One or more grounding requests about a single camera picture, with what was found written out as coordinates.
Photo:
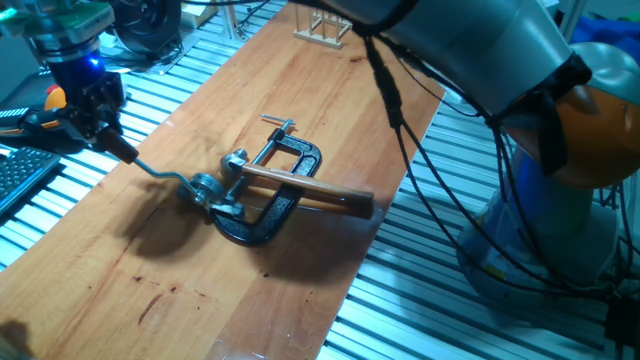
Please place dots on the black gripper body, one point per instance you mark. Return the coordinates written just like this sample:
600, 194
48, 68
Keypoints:
90, 85

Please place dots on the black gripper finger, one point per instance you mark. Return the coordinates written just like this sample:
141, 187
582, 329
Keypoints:
89, 127
111, 119

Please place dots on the metal lever brown wooden knob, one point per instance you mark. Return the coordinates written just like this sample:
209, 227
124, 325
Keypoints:
120, 147

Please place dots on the silver orange robot arm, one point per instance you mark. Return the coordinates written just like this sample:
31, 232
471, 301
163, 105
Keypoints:
475, 45

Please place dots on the black computer keyboard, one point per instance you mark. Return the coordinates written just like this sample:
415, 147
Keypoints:
22, 172

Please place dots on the black round spool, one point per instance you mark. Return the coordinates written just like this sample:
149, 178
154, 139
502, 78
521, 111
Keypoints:
150, 25

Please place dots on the small beige cardboard box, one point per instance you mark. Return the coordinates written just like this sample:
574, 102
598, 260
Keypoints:
195, 17

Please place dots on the black cast iron C-clamp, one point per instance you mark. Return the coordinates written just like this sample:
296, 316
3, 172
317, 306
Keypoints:
277, 215

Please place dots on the wooden peg rack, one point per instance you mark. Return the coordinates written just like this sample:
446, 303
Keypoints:
320, 39

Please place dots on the blue plastic bag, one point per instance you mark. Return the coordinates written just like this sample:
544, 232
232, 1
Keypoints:
610, 35

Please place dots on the black box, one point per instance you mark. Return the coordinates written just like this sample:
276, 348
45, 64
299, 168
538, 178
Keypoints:
622, 325

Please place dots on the green camera mount plate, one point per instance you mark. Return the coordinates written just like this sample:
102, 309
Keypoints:
80, 20

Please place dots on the aluminium frame post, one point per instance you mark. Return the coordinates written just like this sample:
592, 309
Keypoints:
229, 22
574, 20

